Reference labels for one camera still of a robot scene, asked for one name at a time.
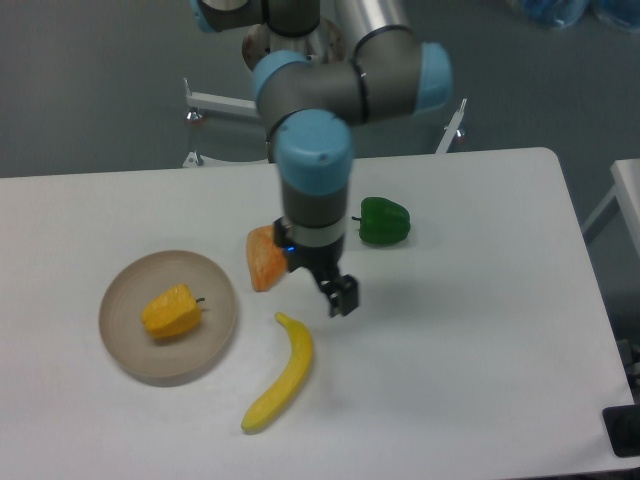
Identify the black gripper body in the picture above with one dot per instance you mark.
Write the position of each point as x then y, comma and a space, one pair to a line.
321, 261

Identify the white side table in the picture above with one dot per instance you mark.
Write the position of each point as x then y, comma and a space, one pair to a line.
622, 197

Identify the orange triangular toy slice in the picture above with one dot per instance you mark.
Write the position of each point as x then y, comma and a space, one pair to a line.
266, 262

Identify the yellow toy banana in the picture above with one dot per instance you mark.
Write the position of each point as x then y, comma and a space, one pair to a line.
277, 397

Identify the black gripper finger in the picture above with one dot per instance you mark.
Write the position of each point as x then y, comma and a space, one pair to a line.
343, 295

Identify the green toy bell pepper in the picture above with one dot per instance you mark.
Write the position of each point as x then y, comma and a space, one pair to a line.
382, 222

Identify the black device at edge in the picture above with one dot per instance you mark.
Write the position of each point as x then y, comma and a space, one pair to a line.
622, 426

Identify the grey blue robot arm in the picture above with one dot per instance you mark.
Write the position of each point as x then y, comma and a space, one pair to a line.
313, 150

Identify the yellow toy bell pepper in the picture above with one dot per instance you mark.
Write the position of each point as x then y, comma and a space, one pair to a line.
173, 313

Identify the blue plastic bag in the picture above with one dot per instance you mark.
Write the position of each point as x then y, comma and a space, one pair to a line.
620, 15

